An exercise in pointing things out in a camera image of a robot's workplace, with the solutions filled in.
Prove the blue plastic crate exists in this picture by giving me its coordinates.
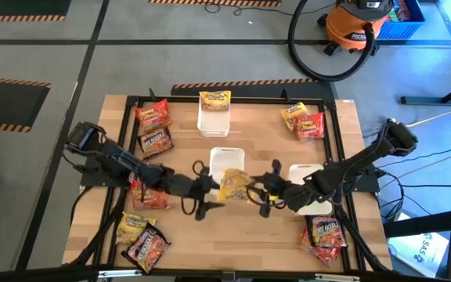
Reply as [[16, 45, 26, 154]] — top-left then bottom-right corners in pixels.
[[377, 0, 426, 41]]

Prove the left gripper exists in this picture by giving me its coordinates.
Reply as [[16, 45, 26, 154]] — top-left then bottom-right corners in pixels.
[[162, 172, 226, 221]]

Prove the tan floor cable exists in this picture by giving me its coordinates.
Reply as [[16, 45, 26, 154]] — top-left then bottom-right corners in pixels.
[[405, 104, 451, 128]]

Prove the black hazard-striped floor mat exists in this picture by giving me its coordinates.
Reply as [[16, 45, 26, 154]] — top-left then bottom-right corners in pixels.
[[148, 0, 283, 8], [170, 77, 339, 99], [0, 0, 73, 23], [0, 75, 52, 134]]

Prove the white printed paper bag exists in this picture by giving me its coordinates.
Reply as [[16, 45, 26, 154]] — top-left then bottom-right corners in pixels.
[[387, 212, 450, 279]]

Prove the orange shop vacuum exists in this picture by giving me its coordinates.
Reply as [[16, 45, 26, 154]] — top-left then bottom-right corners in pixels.
[[324, 0, 395, 55]]

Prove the black vacuum hose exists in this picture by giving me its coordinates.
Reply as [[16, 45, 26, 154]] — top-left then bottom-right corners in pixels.
[[287, 0, 377, 83]]

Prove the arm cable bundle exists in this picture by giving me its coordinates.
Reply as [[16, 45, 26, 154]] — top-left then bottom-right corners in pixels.
[[333, 187, 391, 273], [68, 186, 128, 268]]

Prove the black metal table frame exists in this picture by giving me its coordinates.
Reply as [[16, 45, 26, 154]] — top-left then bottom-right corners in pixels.
[[63, 89, 391, 275]]

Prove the red Saucy Noodle packet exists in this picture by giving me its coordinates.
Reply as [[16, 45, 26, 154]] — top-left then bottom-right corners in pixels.
[[134, 98, 172, 132], [298, 229, 342, 268], [128, 172, 172, 212], [294, 111, 326, 143]]

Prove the yellow Maruchan ramen packet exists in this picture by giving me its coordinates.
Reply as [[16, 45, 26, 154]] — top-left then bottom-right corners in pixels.
[[115, 211, 157, 246], [280, 101, 310, 132], [216, 168, 255, 204], [199, 90, 233, 112]]

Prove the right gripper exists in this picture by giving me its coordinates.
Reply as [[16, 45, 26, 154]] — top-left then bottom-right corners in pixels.
[[251, 158, 291, 219]]

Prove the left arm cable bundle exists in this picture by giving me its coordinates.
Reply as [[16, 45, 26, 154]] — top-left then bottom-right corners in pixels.
[[68, 186, 128, 268]]

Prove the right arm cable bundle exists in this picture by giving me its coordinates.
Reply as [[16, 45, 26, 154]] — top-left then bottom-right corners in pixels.
[[333, 187, 391, 273]]

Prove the black floor cable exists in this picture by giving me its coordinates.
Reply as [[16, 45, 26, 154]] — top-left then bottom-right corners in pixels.
[[377, 143, 451, 189]]

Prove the white plastic bin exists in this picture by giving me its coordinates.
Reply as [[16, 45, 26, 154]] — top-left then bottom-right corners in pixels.
[[208, 146, 247, 186], [288, 163, 334, 217], [197, 92, 232, 139]]

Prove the silver metal bracket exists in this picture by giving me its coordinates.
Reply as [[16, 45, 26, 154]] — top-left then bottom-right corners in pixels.
[[97, 269, 139, 280], [313, 273, 362, 282]]

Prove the black metal desk leg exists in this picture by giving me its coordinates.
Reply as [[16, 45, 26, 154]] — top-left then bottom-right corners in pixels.
[[381, 205, 451, 239], [400, 74, 451, 107]]

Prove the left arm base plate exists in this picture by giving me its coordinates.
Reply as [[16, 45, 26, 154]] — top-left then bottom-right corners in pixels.
[[79, 155, 137, 188]]

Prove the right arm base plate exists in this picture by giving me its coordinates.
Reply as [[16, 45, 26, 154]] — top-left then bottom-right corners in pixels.
[[325, 164, 381, 193]]

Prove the black rig crossbar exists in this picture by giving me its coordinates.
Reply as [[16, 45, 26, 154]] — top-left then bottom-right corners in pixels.
[[0, 265, 451, 282]]

